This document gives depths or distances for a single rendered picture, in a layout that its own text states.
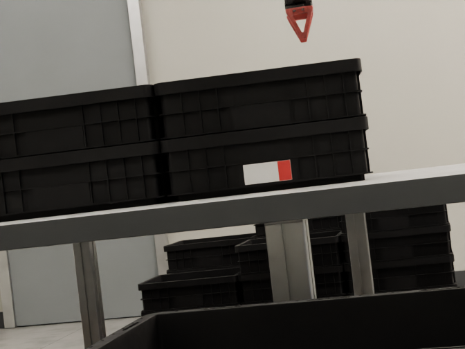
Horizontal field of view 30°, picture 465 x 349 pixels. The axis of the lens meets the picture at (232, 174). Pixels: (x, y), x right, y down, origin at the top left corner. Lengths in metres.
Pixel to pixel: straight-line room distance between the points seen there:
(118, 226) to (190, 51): 3.82
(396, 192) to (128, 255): 4.01
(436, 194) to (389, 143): 3.66
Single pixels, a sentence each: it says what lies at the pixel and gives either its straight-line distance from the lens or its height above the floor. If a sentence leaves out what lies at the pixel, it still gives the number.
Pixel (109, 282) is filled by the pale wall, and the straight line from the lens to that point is 5.24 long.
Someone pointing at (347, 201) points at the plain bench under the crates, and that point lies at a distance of 1.26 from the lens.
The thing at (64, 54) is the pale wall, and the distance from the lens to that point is 5.33.
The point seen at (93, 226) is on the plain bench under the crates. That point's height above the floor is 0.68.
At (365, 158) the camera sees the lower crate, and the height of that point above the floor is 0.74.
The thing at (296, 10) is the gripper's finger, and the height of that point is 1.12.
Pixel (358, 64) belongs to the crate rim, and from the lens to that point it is 1.66.
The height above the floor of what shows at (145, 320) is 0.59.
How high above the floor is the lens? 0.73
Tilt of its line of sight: 1 degrees up
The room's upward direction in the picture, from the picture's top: 7 degrees counter-clockwise
